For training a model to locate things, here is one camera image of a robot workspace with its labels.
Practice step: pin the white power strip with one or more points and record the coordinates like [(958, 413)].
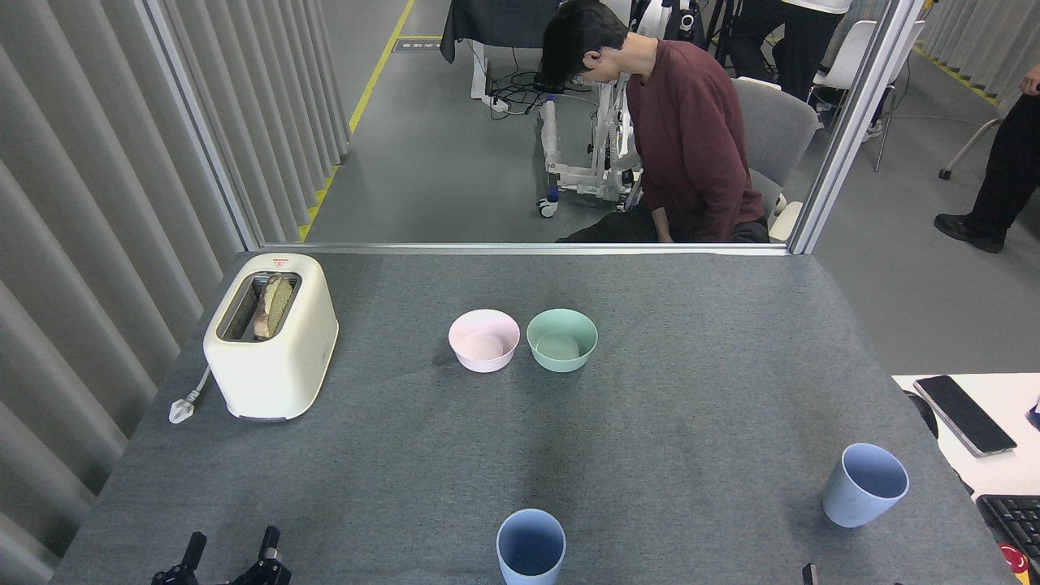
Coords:
[(498, 103)]

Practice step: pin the cream white toaster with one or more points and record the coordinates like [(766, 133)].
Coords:
[(276, 374)]

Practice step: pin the white chair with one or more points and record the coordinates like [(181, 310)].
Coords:
[(853, 57)]

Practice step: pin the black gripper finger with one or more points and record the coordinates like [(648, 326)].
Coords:
[(810, 575), (270, 556), (193, 561)]

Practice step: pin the toasted bread slice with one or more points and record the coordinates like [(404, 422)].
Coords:
[(275, 307)]

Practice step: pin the red round object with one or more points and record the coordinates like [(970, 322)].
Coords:
[(1014, 565)]

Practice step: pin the standing person's hand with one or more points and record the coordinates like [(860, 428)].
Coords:
[(1033, 81)]

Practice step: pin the green bowl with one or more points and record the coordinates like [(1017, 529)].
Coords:
[(561, 363)]

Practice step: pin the blue plastic cup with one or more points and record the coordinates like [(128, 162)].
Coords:
[(520, 575), (849, 504)]

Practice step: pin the black smartphone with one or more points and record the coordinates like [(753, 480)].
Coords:
[(964, 414)]

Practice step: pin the black keyboard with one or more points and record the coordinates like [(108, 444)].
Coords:
[(1016, 520)]

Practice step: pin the person in white shirt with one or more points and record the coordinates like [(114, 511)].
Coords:
[(804, 41)]

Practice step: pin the silver frame post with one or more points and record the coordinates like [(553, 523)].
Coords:
[(203, 130), (853, 122)]

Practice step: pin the pink bowl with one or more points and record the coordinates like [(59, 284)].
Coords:
[(479, 361)]

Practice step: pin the white stand on wheels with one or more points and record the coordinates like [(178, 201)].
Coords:
[(569, 175)]

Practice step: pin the table with black cloth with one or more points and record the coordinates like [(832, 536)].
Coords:
[(496, 20)]

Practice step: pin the white chair base leg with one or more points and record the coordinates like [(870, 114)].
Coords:
[(967, 146)]

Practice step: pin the white side table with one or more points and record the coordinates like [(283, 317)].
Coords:
[(1007, 471)]

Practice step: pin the silver frame crossbar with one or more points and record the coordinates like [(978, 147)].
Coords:
[(520, 249)]

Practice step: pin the small blue object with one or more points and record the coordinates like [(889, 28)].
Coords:
[(1035, 416)]

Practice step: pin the seated person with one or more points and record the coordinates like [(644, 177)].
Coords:
[(691, 138)]

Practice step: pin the standing person in black trousers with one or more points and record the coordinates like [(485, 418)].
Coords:
[(1007, 179)]

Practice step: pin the grey office chair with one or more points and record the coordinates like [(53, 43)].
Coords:
[(776, 130)]

